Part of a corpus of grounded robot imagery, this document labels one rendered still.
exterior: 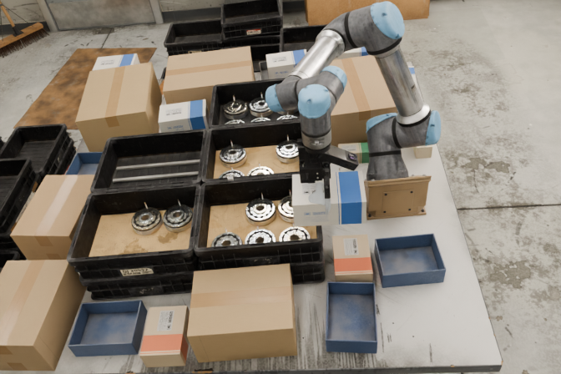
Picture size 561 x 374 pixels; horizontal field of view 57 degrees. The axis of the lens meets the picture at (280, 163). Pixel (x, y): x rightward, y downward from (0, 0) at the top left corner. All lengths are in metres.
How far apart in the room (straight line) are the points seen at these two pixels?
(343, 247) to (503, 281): 1.15
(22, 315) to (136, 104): 1.00
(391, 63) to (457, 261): 0.70
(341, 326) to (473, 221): 1.42
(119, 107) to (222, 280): 1.03
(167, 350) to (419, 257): 0.87
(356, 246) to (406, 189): 0.27
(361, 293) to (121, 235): 0.84
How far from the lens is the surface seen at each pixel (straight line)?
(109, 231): 1.91
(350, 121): 2.10
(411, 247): 1.86
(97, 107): 2.39
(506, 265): 2.78
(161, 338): 1.66
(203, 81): 2.36
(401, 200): 1.88
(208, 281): 1.62
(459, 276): 1.82
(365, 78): 2.27
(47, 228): 1.99
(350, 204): 1.40
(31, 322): 1.76
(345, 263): 1.72
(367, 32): 1.61
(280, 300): 1.55
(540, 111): 3.73
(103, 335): 1.82
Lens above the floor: 2.17
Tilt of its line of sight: 43 degrees down
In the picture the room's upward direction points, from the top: 8 degrees counter-clockwise
